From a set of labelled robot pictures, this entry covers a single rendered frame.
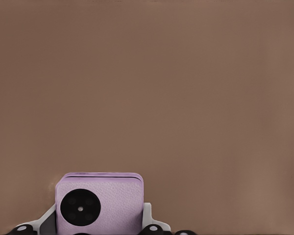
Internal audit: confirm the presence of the lilac smartphone with round camera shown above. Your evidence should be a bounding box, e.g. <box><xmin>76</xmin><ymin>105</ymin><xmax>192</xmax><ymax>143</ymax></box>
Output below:
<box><xmin>55</xmin><ymin>172</ymin><xmax>145</xmax><ymax>235</ymax></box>

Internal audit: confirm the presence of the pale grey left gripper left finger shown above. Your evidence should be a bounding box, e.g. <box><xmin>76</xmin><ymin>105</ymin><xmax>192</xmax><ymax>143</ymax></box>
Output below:
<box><xmin>9</xmin><ymin>202</ymin><xmax>57</xmax><ymax>235</ymax></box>

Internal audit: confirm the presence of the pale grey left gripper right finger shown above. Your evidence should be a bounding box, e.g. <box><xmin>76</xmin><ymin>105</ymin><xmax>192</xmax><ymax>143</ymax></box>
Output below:
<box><xmin>141</xmin><ymin>202</ymin><xmax>172</xmax><ymax>235</ymax></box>

